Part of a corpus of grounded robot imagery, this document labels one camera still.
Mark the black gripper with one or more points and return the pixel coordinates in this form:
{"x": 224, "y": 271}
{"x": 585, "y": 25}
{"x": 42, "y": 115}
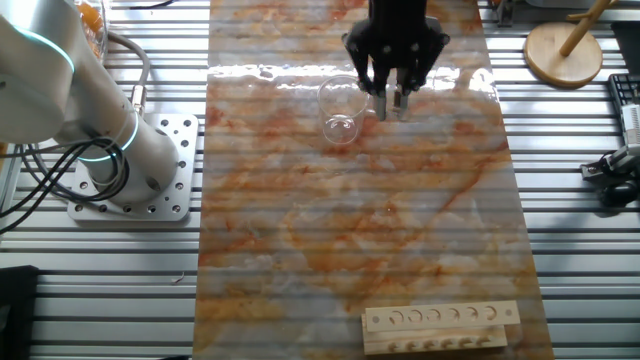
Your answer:
{"x": 397, "y": 30}

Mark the clear glass test tube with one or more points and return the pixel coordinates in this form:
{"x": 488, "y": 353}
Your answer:
{"x": 391, "y": 107}

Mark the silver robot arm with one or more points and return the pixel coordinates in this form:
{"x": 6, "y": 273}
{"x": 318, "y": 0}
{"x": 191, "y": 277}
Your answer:
{"x": 50, "y": 90}

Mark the wooden test tube rack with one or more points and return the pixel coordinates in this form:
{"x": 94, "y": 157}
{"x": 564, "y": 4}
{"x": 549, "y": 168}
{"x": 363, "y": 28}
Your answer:
{"x": 440, "y": 340}

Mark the clear glass beaker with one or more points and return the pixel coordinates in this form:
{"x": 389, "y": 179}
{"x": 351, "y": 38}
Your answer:
{"x": 342, "y": 125}

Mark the wooden stand with round base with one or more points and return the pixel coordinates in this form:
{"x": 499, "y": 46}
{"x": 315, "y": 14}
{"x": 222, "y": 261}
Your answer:
{"x": 560, "y": 65}

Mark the orange marble pattern mat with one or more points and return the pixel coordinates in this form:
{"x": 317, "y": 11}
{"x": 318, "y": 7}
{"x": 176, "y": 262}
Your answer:
{"x": 325, "y": 225}

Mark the black box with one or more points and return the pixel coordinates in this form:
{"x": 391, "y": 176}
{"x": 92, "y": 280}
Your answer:
{"x": 627, "y": 47}

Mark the black keyboard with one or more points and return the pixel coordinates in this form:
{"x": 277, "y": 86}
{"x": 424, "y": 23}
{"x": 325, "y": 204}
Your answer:
{"x": 625, "y": 90}

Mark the clear plastic fruit tray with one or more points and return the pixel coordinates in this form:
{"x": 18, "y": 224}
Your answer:
{"x": 106, "y": 30}

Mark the orange fruit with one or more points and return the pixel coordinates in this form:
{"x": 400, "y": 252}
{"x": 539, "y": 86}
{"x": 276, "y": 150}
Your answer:
{"x": 91, "y": 16}

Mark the small curled scrap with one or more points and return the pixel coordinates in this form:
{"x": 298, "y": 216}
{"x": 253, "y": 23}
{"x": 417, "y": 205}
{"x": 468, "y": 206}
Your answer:
{"x": 178, "y": 279}

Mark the black fabric object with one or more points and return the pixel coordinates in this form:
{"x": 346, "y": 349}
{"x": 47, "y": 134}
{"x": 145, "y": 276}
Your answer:
{"x": 17, "y": 320}

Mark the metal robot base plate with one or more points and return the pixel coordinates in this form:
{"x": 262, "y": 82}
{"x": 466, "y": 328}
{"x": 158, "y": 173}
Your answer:
{"x": 182, "y": 150}

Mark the silver ribbed camera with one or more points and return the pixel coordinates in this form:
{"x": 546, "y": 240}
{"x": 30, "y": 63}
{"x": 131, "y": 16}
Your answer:
{"x": 631, "y": 125}

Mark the small grey camera on mount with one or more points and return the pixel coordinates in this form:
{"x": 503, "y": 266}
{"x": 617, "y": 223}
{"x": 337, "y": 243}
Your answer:
{"x": 620, "y": 160}

